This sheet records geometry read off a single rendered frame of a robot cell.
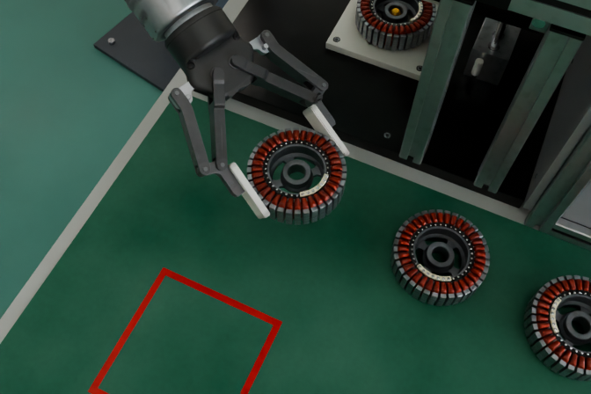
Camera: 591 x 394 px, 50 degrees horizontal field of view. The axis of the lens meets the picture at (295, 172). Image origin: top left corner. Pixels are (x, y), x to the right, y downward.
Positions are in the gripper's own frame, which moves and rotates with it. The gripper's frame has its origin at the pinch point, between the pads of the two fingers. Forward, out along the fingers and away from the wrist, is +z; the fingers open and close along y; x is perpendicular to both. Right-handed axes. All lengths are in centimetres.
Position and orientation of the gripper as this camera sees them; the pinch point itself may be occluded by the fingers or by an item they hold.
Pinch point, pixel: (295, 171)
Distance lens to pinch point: 72.2
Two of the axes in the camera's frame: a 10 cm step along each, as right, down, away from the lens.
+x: 3.2, -1.1, -9.4
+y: -7.5, 5.7, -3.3
